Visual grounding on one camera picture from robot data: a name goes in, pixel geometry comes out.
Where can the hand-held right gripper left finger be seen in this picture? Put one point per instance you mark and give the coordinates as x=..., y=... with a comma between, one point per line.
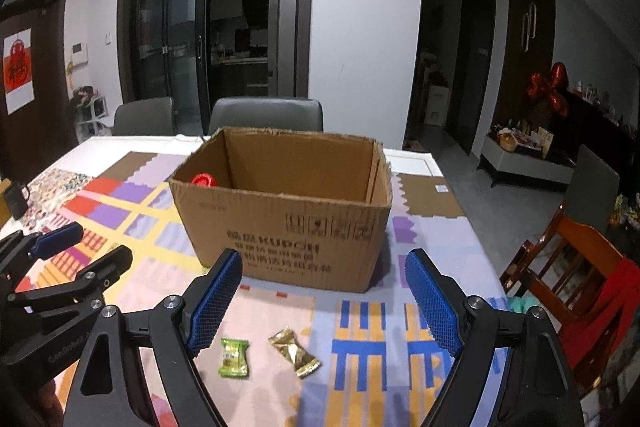
x=215, y=307

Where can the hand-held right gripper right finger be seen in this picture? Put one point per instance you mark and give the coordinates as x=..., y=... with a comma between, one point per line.
x=435, y=302

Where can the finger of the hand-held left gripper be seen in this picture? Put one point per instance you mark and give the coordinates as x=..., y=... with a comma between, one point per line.
x=57, y=237
x=107, y=269

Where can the cardboard box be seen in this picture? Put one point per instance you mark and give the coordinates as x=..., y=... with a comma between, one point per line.
x=280, y=237

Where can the red round snack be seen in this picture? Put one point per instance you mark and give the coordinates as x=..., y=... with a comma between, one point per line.
x=204, y=180

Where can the green candy packet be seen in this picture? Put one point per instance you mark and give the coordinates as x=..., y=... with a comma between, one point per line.
x=234, y=357

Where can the small black object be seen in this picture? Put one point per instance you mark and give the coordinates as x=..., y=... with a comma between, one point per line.
x=15, y=202

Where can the wooden board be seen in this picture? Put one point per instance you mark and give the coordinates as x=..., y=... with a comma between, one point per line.
x=4, y=207

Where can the teal cloth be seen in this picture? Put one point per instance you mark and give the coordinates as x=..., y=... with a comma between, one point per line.
x=517, y=305

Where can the gold candy packet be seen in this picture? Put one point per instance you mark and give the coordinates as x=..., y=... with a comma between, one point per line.
x=295, y=352

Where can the colourful patterned tablecloth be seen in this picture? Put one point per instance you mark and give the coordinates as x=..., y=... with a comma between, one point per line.
x=360, y=357

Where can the dark wooden door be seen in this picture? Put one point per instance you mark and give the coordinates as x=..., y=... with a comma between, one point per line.
x=50, y=117

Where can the white shoe rack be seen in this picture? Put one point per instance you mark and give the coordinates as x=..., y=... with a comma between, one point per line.
x=92, y=109

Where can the grey dining chair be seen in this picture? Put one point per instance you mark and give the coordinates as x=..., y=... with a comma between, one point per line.
x=142, y=117
x=592, y=182
x=265, y=114

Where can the wooden chair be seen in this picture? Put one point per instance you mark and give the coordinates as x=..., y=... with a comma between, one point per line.
x=580, y=237

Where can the white low cabinet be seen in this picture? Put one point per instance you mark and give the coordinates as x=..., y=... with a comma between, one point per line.
x=520, y=162

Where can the red and white door poster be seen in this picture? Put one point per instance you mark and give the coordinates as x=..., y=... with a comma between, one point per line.
x=17, y=72

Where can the red cloth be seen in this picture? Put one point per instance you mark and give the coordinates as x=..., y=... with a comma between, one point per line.
x=610, y=307

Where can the white carton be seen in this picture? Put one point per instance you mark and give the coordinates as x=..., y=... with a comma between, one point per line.
x=437, y=104

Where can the glass sliding door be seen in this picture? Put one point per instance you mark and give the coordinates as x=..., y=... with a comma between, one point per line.
x=170, y=32

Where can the red foil balloons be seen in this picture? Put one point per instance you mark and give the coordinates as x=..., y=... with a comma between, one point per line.
x=550, y=89

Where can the dark wardrobe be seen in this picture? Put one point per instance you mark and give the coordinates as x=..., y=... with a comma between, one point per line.
x=525, y=72

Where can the grey refrigerator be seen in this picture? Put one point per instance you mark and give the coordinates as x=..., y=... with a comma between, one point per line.
x=290, y=7

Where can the white wall panel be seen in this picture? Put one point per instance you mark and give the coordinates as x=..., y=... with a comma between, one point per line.
x=79, y=54

